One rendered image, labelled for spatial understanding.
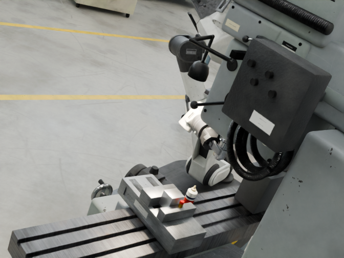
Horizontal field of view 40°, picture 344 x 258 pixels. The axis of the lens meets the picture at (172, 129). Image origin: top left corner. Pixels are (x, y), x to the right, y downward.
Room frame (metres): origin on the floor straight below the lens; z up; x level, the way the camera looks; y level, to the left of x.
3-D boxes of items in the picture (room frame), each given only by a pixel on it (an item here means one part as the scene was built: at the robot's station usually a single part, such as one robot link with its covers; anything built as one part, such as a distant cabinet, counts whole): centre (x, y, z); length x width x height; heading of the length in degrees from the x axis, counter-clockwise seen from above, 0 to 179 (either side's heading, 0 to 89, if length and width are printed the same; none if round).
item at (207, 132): (1.65, -0.14, 1.23); 0.13 x 0.12 x 0.10; 124
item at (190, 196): (1.62, -0.16, 0.97); 0.04 x 0.04 x 0.11
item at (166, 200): (1.46, -0.09, 1.03); 0.06 x 0.05 x 0.06; 137
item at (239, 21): (1.55, -0.23, 1.68); 0.34 x 0.24 x 0.10; 48
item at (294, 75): (1.12, -0.20, 1.62); 0.20 x 0.09 x 0.21; 48
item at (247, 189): (1.88, -0.48, 1.02); 0.22 x 0.12 x 0.20; 140
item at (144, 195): (1.50, -0.05, 1.01); 0.15 x 0.06 x 0.04; 137
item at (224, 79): (1.57, -0.20, 1.47); 0.21 x 0.19 x 0.32; 138
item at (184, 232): (1.48, -0.07, 0.97); 0.35 x 0.15 x 0.11; 47
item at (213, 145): (1.56, -0.17, 1.23); 0.06 x 0.02 x 0.03; 34
